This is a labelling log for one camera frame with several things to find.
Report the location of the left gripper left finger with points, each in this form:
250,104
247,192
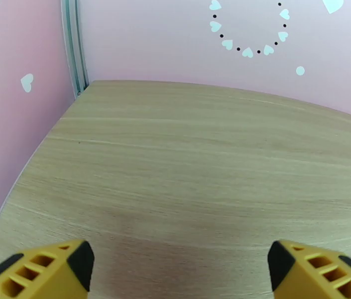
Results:
44,276

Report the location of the aluminium corner post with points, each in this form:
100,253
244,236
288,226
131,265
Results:
75,42

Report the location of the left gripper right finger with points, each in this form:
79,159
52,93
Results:
312,276

